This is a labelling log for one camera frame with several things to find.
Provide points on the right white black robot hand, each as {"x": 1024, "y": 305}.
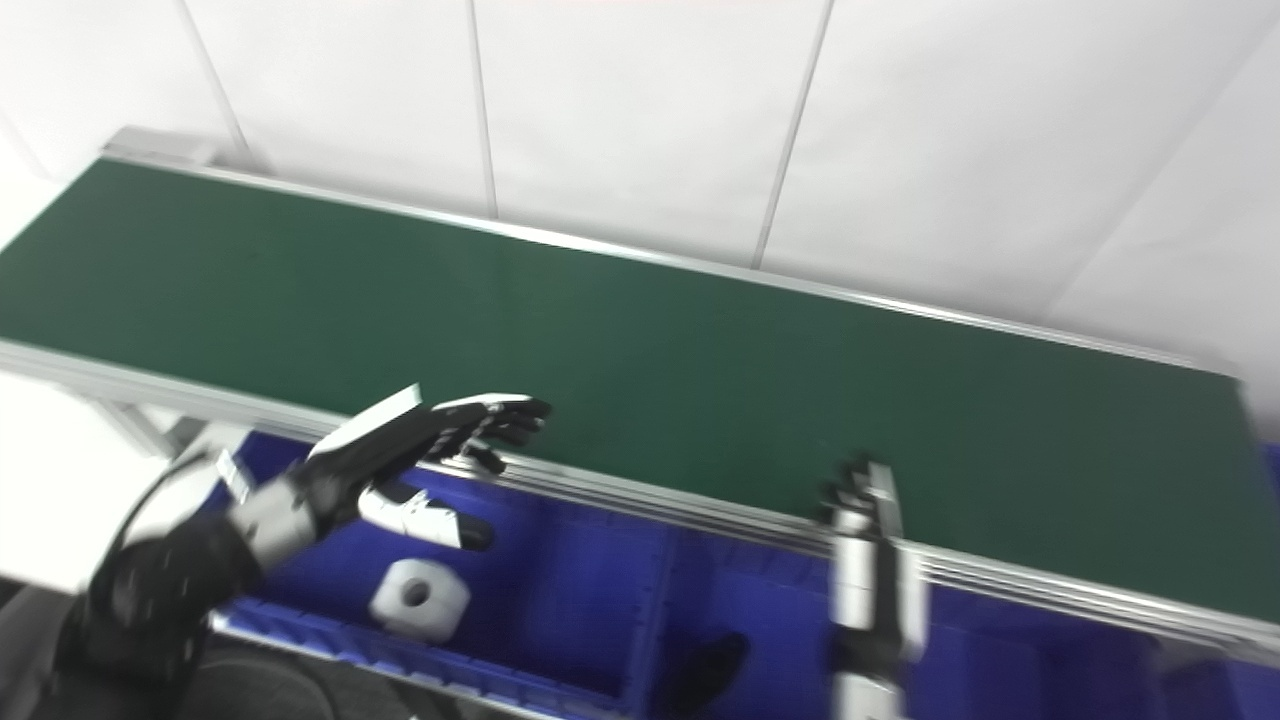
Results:
{"x": 868, "y": 570}

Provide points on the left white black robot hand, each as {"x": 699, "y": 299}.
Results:
{"x": 400, "y": 450}

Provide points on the white round plastic part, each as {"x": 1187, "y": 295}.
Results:
{"x": 420, "y": 598}

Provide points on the blue plastic bin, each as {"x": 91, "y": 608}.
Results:
{"x": 560, "y": 590}
{"x": 1270, "y": 490}
{"x": 1020, "y": 660}

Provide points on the green conveyor belt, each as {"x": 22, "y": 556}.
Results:
{"x": 640, "y": 495}
{"x": 700, "y": 370}

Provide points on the aluminium conveyor leg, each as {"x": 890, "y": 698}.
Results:
{"x": 160, "y": 430}

